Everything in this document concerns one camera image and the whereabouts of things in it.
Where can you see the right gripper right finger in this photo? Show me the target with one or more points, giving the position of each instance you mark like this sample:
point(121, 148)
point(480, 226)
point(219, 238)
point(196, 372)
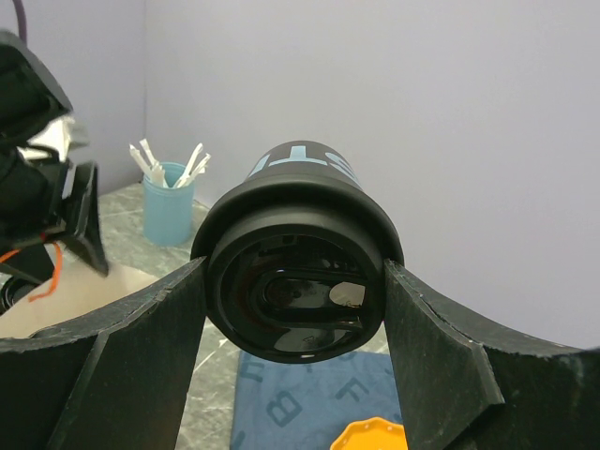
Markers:
point(467, 382)

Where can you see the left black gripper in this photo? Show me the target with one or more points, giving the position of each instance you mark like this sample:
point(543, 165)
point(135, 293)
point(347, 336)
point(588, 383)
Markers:
point(44, 199)

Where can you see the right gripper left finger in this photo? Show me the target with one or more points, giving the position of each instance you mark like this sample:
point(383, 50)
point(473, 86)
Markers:
point(114, 378)

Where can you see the brown paper takeout bag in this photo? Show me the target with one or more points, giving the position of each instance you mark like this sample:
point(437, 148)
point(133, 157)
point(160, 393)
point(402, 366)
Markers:
point(77, 291)

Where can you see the black coffee cup lid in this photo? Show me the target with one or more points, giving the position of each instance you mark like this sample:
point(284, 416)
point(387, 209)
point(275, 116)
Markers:
point(295, 267)

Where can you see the dark takeout coffee cup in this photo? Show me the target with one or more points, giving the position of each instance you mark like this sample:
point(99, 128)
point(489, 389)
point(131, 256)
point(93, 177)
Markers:
point(303, 159)

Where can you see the blue plastic cup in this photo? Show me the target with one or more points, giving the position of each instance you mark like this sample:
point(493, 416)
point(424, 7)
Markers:
point(167, 211)

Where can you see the stack of black lids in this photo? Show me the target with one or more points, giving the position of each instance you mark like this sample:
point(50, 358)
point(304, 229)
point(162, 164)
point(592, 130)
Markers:
point(13, 290)

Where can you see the white wrapped straw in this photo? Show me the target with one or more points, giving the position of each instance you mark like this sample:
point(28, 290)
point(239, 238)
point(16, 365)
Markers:
point(157, 172)
point(140, 161)
point(195, 166)

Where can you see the orange dotted plate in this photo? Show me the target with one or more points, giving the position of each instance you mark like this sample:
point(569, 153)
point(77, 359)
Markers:
point(374, 433)

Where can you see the blue letter-print cloth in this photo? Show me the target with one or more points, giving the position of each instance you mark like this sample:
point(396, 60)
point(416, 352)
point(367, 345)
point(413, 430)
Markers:
point(281, 406)

